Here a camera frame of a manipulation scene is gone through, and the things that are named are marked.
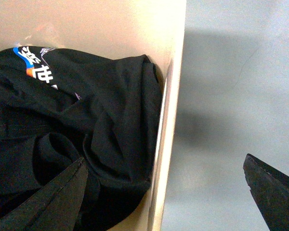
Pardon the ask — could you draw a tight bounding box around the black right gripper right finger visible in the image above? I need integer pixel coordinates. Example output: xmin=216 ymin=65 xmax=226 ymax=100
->
xmin=243 ymin=154 xmax=289 ymax=231

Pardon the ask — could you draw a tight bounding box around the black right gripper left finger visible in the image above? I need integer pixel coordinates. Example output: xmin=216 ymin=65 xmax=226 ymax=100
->
xmin=0 ymin=157 xmax=88 ymax=231

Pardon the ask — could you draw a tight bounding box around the beige plastic laundry hamper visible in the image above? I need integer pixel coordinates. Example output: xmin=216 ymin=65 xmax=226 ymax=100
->
xmin=0 ymin=0 xmax=186 ymax=231

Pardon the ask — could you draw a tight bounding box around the black printed t-shirt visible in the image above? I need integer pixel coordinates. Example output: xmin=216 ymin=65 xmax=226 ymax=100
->
xmin=0 ymin=46 xmax=162 ymax=231

